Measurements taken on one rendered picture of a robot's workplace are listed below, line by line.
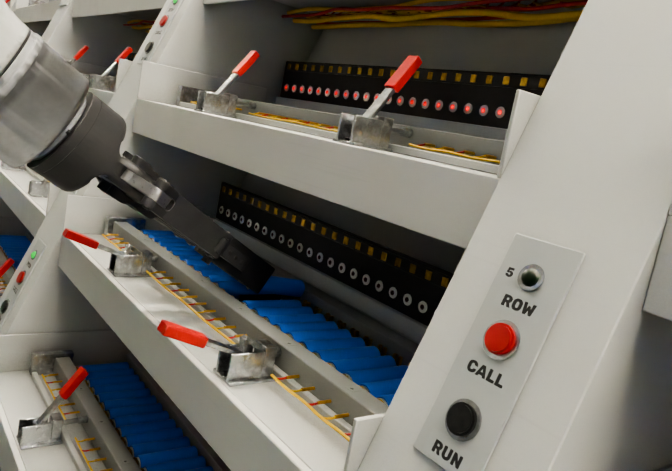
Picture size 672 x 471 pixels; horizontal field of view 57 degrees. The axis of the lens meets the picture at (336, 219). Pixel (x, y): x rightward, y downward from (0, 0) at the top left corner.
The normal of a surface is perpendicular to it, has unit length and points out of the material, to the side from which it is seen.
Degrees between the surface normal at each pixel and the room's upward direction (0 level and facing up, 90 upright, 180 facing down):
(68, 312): 90
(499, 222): 90
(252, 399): 20
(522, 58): 90
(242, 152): 111
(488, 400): 90
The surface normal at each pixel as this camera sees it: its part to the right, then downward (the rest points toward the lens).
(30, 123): 0.44, 0.42
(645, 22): -0.67, -0.40
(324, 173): -0.79, -0.07
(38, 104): 0.61, 0.20
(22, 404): 0.19, -0.97
